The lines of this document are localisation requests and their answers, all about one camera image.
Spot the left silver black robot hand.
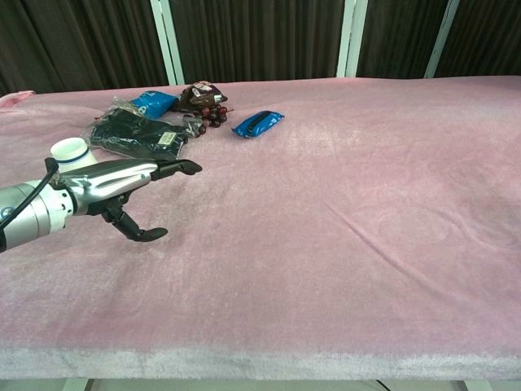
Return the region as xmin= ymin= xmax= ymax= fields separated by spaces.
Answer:
xmin=51 ymin=158 xmax=204 ymax=244

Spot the white paper cup blue band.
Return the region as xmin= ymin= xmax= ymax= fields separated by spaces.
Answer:
xmin=50 ymin=137 xmax=99 ymax=174

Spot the black garment in clear bag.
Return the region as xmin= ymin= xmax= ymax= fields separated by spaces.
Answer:
xmin=80 ymin=96 xmax=197 ymax=162

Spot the blue snack packet white print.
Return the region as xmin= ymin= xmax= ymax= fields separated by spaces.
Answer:
xmin=131 ymin=90 xmax=179 ymax=120

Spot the dark red grape bunch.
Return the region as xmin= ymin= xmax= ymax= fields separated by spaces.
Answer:
xmin=190 ymin=103 xmax=235 ymax=136

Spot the dark brown snack bag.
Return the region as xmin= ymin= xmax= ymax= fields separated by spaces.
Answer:
xmin=170 ymin=81 xmax=229 ymax=113

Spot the blue packet with black stripe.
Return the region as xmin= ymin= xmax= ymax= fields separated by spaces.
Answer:
xmin=230 ymin=110 xmax=286 ymax=140

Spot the pink plush blanket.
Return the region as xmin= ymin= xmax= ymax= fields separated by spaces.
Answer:
xmin=0 ymin=75 xmax=521 ymax=382

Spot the dark pleated curtain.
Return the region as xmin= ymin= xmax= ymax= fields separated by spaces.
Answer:
xmin=0 ymin=0 xmax=521 ymax=97

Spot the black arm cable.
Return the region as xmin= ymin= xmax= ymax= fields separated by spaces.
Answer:
xmin=0 ymin=157 xmax=62 ymax=231

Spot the white frame post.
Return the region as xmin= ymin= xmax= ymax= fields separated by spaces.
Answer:
xmin=335 ymin=0 xmax=369 ymax=79
xmin=149 ymin=0 xmax=186 ymax=86
xmin=423 ymin=0 xmax=466 ymax=79

